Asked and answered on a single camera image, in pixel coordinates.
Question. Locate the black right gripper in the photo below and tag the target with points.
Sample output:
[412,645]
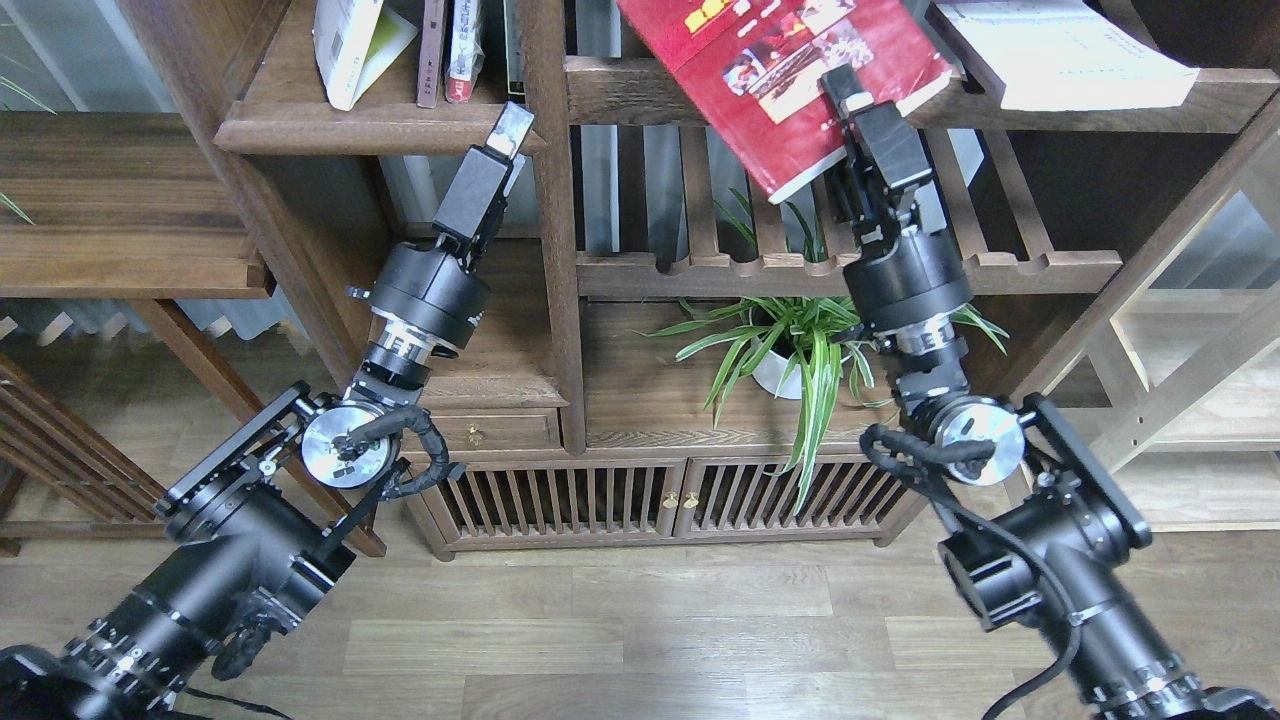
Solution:
[907,276]

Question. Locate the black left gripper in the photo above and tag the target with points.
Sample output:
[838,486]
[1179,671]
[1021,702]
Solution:
[430,296]

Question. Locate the red cover book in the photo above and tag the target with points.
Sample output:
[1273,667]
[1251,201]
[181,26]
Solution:
[753,69]

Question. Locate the yellow green cover book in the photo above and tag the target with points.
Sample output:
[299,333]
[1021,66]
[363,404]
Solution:
[355,42]

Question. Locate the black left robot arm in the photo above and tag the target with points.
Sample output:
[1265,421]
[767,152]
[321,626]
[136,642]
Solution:
[260,525]

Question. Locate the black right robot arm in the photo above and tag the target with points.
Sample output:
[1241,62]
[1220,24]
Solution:
[1036,525]

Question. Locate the light wooden shelf unit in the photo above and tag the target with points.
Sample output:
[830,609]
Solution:
[1174,389]

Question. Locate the red white upright book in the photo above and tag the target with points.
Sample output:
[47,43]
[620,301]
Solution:
[465,52]

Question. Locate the dark upright book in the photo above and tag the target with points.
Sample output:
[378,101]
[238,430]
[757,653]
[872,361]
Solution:
[515,72]

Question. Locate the maroon upright book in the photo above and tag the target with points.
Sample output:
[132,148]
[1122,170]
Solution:
[434,27]

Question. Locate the white lavender book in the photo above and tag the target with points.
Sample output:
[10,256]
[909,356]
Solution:
[1058,56]

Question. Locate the green spider plant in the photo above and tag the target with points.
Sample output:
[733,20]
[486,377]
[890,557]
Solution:
[745,345]

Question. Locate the dark wooden bookshelf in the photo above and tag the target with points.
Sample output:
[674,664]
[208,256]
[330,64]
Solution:
[244,78]

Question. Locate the white plant pot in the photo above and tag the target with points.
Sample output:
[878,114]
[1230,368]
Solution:
[779,375]

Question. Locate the dark wooden side table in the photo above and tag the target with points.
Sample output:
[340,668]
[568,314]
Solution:
[120,229]

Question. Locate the dark slatted wooden rack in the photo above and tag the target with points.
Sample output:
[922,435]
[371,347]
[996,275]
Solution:
[44,441]

